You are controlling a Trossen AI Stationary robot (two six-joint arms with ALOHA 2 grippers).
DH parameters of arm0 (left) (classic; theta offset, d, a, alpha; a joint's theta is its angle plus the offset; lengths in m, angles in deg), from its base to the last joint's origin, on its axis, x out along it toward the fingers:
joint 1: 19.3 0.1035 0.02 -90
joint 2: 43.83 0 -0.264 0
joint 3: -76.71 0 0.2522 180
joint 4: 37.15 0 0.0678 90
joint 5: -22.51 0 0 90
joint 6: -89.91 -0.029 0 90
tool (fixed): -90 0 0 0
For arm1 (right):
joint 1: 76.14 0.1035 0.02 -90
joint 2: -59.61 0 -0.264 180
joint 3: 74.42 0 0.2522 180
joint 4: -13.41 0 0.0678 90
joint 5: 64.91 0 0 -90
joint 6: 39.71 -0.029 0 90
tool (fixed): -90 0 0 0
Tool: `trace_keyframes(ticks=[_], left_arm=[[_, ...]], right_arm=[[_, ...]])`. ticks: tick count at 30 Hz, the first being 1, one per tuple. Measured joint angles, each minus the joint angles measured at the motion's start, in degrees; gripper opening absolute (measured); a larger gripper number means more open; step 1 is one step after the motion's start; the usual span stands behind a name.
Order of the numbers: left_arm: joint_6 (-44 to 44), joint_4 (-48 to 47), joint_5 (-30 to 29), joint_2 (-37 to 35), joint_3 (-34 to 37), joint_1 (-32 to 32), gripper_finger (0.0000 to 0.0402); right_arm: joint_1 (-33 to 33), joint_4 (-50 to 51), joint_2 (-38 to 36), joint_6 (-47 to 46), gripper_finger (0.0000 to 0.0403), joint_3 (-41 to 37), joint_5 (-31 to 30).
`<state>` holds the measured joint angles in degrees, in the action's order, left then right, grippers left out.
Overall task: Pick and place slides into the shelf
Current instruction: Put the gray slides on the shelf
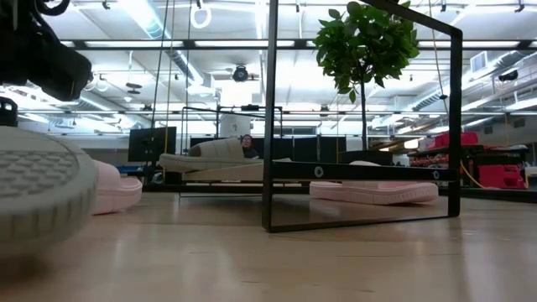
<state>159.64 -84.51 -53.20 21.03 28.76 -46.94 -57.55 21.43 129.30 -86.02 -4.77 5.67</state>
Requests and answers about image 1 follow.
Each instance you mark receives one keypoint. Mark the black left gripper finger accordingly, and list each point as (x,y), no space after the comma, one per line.
(8,113)

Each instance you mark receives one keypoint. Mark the grey slide sandal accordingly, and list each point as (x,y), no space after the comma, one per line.
(42,201)
(210,161)

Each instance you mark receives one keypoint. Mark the pink slide sandal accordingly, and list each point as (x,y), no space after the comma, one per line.
(117,193)
(377,194)

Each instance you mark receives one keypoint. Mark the blue bin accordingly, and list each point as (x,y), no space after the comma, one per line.
(125,169)

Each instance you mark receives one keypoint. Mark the black monitor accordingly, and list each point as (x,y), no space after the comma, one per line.
(151,144)

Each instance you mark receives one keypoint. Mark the black ceiling spotlight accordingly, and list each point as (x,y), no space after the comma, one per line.
(240,74)

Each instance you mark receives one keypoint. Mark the white box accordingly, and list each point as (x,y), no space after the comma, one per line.
(235,126)

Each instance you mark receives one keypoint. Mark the person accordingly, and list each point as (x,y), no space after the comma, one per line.
(248,144)

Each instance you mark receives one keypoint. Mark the green potted plant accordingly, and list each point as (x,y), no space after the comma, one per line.
(365,42)

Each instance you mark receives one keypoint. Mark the red storage box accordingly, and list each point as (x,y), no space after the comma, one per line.
(501,176)
(461,139)

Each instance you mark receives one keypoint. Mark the black workbench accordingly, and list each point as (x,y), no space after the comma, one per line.
(499,157)

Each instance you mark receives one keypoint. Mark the black metal table frame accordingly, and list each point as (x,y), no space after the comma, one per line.
(210,189)

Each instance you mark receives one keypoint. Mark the wooden shelf with black frame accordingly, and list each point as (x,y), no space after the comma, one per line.
(356,172)

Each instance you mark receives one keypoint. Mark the black ceiling camera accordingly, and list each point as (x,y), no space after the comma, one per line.
(508,76)

